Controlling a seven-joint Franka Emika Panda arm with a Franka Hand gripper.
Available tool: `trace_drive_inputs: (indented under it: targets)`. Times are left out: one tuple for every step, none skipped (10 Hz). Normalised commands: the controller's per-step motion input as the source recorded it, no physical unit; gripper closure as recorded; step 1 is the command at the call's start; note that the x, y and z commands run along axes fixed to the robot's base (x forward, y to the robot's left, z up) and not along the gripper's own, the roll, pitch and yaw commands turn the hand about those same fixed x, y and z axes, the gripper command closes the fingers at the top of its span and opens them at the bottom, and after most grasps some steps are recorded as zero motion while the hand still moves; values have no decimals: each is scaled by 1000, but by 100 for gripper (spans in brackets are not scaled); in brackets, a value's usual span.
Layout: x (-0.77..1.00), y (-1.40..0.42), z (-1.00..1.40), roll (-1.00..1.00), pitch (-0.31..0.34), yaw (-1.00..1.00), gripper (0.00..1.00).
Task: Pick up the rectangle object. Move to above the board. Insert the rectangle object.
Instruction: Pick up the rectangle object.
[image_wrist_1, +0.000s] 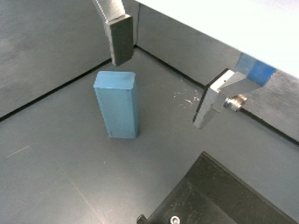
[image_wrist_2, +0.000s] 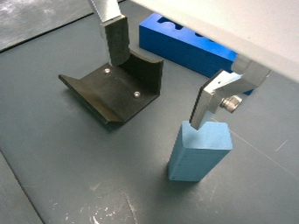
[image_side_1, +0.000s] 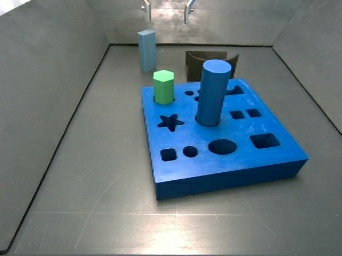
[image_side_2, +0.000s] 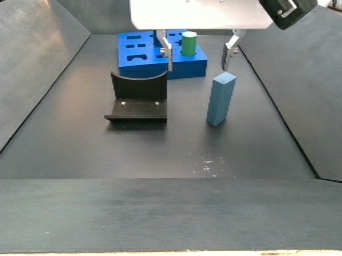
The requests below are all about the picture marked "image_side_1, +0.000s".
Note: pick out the dark blue cylinder peg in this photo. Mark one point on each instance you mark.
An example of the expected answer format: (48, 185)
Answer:
(215, 75)

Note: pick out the light blue rectangle block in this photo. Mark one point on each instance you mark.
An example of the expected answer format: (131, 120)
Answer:
(147, 49)

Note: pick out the blue shape sorter board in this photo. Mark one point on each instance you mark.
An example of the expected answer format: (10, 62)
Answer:
(246, 150)

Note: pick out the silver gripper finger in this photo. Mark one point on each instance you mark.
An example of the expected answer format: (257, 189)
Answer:
(189, 9)
(146, 7)

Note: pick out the green hexagonal peg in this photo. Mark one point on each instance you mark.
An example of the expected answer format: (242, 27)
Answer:
(163, 87)

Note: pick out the black curved bracket stand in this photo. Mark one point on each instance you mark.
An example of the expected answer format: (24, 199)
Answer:
(195, 58)

